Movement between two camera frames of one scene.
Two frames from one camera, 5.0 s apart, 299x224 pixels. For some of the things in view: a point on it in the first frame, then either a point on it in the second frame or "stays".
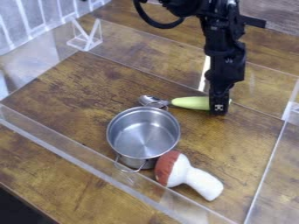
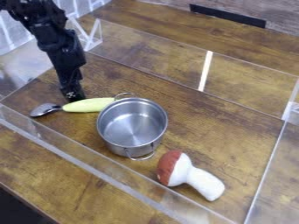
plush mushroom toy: x=174 y=172 stays
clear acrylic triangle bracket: x=83 y=40 stays
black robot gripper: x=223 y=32 -> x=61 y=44
